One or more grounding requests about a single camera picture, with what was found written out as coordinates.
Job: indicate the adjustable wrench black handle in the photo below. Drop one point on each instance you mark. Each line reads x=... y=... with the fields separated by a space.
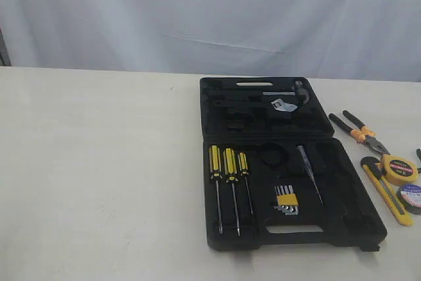
x=277 y=104

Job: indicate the clear voltage tester pen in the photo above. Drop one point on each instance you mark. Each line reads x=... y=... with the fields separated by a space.
x=309 y=170

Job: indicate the large yellow black screwdriver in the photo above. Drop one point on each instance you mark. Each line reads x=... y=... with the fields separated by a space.
x=216 y=176

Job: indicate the black orange combination pliers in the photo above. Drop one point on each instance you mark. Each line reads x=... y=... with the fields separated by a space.
x=361 y=133

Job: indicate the yellow tape measure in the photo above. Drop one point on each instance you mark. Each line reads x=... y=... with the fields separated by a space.
x=398 y=171

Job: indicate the middle yellow black screwdriver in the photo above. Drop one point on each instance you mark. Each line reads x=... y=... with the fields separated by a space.
x=231 y=179

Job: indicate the small yellow black screwdriver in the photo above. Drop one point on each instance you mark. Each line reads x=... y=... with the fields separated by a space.
x=244 y=171

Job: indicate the white fabric backdrop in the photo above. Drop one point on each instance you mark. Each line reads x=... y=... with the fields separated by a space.
x=352 y=39

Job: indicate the hex key set yellow holder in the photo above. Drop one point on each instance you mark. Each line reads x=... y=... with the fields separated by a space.
x=286 y=200

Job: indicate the claw hammer black handle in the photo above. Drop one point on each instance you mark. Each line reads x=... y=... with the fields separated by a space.
x=298 y=91

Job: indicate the black plastic tool case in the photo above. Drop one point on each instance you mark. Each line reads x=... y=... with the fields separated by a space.
x=269 y=139

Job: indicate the black PVC insulating tape roll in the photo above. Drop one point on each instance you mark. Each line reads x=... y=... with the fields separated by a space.
x=410 y=196

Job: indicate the yellow utility knife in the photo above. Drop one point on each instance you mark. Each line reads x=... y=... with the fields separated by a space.
x=371 y=167

